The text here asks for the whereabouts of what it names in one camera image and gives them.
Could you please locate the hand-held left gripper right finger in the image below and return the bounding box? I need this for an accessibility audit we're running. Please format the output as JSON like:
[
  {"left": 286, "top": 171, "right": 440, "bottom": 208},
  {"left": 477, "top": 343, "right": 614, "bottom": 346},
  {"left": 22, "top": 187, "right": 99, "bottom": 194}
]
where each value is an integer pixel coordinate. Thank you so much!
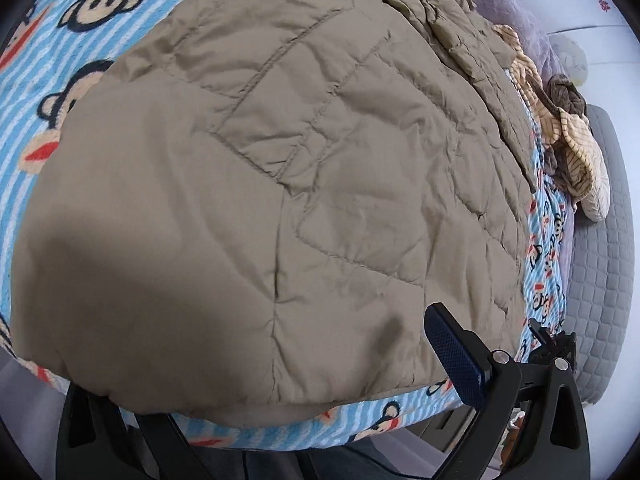
[{"left": 424, "top": 302, "right": 592, "bottom": 480}]

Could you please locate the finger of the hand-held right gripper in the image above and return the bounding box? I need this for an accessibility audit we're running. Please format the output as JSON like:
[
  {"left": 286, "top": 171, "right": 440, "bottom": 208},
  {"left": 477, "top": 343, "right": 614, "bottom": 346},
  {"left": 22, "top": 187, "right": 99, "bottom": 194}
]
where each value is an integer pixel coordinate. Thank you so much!
[{"left": 527, "top": 320, "right": 577, "bottom": 362}]

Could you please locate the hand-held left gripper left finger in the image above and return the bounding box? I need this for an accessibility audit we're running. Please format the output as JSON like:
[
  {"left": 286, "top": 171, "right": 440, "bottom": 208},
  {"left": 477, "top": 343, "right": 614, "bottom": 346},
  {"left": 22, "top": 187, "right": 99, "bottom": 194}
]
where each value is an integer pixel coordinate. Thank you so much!
[{"left": 56, "top": 382, "right": 201, "bottom": 480}]

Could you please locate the beige puffer jacket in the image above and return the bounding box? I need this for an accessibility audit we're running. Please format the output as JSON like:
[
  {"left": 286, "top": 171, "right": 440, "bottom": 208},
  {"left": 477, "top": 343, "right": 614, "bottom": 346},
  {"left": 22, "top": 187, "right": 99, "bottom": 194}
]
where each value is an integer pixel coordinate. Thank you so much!
[{"left": 10, "top": 0, "right": 536, "bottom": 408}]

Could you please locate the grey quilted mattress pad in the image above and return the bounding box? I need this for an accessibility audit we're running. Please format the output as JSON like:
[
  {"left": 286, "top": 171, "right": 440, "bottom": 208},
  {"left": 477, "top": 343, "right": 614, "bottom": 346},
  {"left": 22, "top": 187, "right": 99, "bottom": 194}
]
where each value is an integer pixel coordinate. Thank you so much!
[{"left": 560, "top": 102, "right": 636, "bottom": 406}]

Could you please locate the cream striped garment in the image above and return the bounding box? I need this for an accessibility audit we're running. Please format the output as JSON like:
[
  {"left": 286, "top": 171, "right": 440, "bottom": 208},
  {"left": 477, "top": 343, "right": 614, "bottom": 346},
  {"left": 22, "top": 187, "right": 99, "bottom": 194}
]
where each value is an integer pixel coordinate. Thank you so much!
[{"left": 492, "top": 24, "right": 612, "bottom": 223}]

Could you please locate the grey brown garment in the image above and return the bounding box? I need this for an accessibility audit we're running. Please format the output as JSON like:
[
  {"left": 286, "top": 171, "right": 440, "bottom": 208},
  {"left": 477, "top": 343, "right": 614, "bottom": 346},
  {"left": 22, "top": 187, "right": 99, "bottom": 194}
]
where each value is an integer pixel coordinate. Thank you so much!
[{"left": 540, "top": 74, "right": 592, "bottom": 173}]

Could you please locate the white quilted pillow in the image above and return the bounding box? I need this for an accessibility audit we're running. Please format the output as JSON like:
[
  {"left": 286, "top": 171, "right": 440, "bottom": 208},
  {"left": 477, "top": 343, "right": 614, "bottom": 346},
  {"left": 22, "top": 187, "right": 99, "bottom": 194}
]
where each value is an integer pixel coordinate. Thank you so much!
[{"left": 547, "top": 35, "right": 588, "bottom": 83}]

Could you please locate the blue striped monkey print blanket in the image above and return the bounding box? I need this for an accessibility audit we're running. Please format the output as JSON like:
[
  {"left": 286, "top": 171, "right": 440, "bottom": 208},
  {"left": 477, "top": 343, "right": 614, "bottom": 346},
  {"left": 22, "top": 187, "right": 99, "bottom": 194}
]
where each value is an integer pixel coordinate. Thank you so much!
[{"left": 0, "top": 0, "right": 576, "bottom": 453}]

